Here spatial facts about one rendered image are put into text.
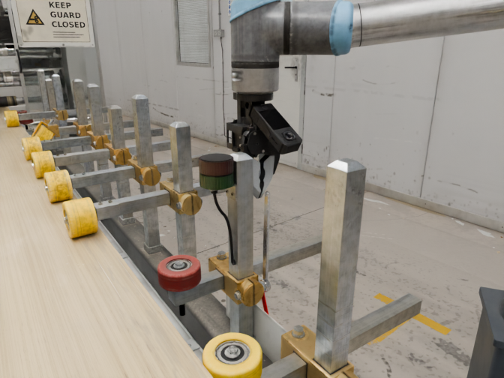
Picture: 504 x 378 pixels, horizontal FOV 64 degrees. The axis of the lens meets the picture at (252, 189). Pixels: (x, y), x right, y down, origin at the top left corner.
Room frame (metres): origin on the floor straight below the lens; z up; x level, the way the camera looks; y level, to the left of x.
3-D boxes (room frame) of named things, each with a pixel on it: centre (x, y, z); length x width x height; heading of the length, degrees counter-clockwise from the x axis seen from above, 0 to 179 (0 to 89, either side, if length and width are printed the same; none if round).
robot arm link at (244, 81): (0.79, 0.00, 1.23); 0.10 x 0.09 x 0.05; 124
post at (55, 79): (2.14, 1.00, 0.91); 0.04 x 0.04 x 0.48; 34
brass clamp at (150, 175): (1.13, 0.31, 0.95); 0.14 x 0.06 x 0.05; 34
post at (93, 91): (1.52, 0.58, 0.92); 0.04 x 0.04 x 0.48; 34
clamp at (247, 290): (0.71, 0.04, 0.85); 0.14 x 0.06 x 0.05; 34
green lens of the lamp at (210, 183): (0.67, 0.06, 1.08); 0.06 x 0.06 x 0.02
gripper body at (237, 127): (0.80, 0.00, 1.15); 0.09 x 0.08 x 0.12; 34
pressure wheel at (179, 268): (0.67, 0.14, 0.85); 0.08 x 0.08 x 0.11
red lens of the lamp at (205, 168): (0.67, 0.06, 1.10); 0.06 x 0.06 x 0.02
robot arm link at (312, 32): (0.80, -0.12, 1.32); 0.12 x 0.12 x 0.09; 85
